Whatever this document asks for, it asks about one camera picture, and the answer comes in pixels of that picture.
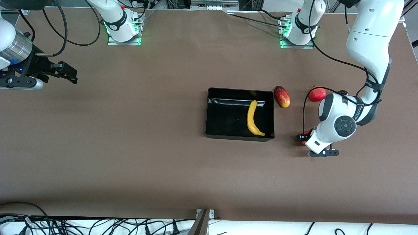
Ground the yellow banana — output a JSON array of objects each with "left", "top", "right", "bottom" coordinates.
[{"left": 247, "top": 100, "right": 266, "bottom": 137}]

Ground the black rectangular plastic tray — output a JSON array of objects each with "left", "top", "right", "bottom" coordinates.
[{"left": 205, "top": 87, "right": 275, "bottom": 142}]

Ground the red yellow mango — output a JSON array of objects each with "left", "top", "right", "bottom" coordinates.
[{"left": 273, "top": 86, "right": 291, "bottom": 108}]

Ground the red pomegranate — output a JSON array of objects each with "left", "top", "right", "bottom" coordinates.
[{"left": 309, "top": 86, "right": 327, "bottom": 102}]

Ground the grey power strip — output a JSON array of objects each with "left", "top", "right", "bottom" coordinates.
[{"left": 190, "top": 0, "right": 239, "bottom": 11}]

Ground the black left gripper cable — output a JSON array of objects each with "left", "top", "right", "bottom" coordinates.
[{"left": 302, "top": 0, "right": 382, "bottom": 135}]

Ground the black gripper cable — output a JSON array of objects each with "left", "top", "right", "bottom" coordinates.
[
  {"left": 302, "top": 0, "right": 382, "bottom": 135},
  {"left": 35, "top": 0, "right": 69, "bottom": 56}
]

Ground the black looping cable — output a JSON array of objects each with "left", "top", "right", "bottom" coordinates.
[{"left": 42, "top": 0, "right": 102, "bottom": 46}]

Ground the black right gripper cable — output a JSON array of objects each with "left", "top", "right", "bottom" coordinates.
[{"left": 35, "top": 0, "right": 69, "bottom": 56}]

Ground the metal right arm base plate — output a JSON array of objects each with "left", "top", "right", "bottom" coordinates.
[{"left": 107, "top": 15, "right": 141, "bottom": 46}]

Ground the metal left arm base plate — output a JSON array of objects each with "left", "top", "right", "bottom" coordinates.
[{"left": 279, "top": 16, "right": 314, "bottom": 49}]

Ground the aluminium profile post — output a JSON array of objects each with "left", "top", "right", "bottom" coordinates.
[{"left": 188, "top": 208, "right": 215, "bottom": 235}]

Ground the aluminium frame bar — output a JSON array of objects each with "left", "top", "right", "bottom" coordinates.
[{"left": 400, "top": 0, "right": 418, "bottom": 23}]

